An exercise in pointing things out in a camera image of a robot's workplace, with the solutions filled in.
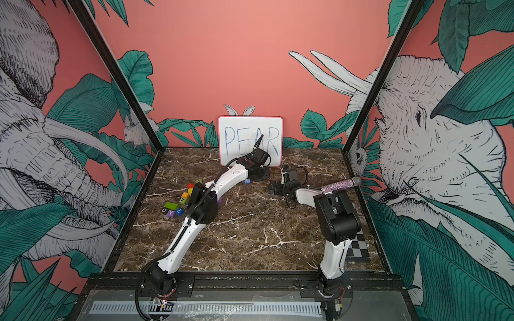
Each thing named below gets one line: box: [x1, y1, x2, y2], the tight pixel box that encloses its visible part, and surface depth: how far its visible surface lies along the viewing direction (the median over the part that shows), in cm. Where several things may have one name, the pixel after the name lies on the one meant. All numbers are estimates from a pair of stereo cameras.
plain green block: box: [163, 201, 179, 211], surface depth 98 cm
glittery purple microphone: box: [319, 176, 363, 192], surface depth 103 cm
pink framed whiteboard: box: [217, 115, 284, 168], surface depth 106 cm
